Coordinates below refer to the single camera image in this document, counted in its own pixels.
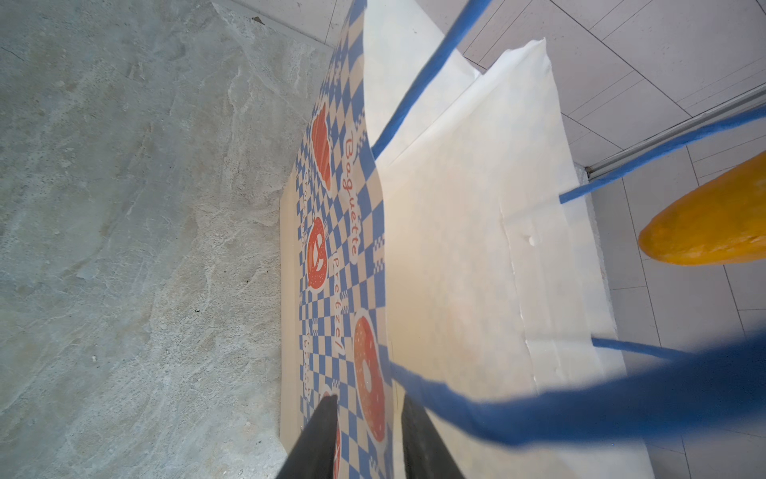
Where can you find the blue checkered paper bag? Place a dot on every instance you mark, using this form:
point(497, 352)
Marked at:
point(435, 242)

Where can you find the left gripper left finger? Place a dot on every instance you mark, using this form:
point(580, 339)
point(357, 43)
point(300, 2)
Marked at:
point(313, 455)

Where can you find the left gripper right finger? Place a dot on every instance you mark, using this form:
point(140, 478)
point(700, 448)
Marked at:
point(426, 456)

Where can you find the long yellow baguette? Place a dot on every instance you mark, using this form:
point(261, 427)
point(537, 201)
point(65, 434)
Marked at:
point(720, 223)

